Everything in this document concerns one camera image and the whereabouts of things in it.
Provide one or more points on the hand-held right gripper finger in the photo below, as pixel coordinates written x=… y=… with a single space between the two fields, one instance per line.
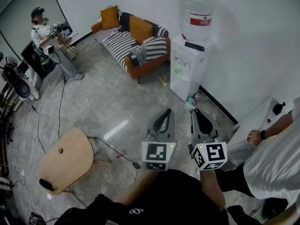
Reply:
x=207 y=128
x=195 y=128

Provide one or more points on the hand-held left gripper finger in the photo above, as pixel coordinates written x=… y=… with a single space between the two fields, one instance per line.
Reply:
x=156 y=131
x=171 y=128

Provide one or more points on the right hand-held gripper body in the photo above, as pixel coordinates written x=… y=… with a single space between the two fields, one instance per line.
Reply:
x=214 y=155

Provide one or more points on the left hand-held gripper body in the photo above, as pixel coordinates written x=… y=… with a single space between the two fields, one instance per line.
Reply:
x=155 y=152

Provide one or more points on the green cup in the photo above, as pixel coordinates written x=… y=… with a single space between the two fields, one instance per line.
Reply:
x=176 y=69

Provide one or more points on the person's right forearm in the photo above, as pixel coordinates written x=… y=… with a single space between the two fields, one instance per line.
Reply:
x=212 y=189

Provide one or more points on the person's left forearm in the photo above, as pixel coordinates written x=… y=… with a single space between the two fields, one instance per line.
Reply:
x=138 y=189

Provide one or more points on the white container with teal lid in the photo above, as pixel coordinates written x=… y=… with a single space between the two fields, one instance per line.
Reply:
x=191 y=103

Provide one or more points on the red white spray bottle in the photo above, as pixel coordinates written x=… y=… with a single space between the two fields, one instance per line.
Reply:
x=197 y=96

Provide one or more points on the red clip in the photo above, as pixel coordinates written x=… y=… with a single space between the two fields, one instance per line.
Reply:
x=120 y=154

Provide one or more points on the white desk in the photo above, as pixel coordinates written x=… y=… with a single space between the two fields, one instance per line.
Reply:
x=248 y=128

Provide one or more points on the wooden floor piece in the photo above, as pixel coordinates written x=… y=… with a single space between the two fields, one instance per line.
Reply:
x=162 y=81

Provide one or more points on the person's black shirt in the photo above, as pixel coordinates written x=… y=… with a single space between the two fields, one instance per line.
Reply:
x=168 y=200

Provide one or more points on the white water dispenser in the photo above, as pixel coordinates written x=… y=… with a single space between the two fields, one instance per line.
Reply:
x=187 y=71

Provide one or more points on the orange sofa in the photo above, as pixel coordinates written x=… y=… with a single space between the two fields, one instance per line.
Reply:
x=150 y=67

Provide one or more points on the black desk device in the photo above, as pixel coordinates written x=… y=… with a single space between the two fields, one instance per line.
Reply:
x=278 y=108

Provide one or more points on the patterned grey cloth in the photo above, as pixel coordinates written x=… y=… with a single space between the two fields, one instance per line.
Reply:
x=137 y=55

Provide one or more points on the black white striped cushion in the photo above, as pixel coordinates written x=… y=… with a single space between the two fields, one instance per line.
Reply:
x=155 y=48

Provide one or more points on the round wooden table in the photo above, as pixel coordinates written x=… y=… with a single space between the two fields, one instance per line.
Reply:
x=68 y=160

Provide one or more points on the black white striped blanket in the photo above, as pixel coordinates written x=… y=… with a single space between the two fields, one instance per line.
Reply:
x=117 y=41

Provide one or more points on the orange cushion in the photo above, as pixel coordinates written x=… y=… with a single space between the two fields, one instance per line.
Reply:
x=109 y=17
x=140 y=28

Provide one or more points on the small black device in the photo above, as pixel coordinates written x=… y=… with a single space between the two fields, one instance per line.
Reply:
x=45 y=184

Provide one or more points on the clear water jug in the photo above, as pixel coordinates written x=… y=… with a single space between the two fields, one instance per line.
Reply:
x=195 y=13

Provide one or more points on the small wooden side table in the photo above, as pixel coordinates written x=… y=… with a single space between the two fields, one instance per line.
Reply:
x=69 y=43

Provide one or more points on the white power strip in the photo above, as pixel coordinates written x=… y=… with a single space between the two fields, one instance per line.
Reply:
x=23 y=173

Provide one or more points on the black cabinet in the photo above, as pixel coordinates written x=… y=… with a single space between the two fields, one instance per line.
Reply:
x=35 y=60

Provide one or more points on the black fan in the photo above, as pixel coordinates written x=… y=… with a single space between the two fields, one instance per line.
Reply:
x=16 y=78

